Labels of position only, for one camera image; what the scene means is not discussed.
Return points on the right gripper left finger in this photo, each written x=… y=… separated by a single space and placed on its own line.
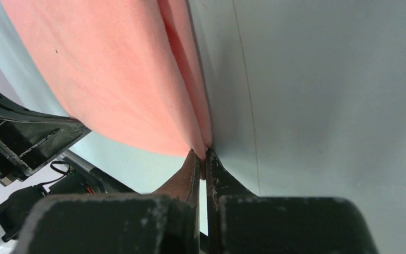
x=165 y=221

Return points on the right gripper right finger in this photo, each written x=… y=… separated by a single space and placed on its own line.
x=241 y=222

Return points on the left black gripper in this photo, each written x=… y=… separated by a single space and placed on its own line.
x=29 y=140

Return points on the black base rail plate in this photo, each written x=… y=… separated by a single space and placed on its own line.
x=96 y=179

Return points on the salmon pink t-shirt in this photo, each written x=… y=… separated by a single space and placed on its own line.
x=127 y=70

